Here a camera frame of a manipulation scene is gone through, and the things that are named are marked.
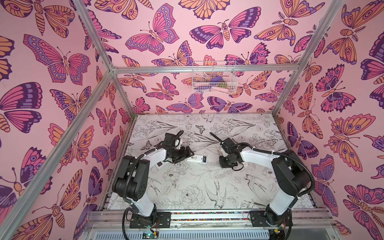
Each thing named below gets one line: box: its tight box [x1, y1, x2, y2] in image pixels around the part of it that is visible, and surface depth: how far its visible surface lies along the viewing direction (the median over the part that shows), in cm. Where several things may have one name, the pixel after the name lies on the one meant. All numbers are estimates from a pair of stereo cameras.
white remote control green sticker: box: [186, 155, 207, 164], surface depth 96 cm
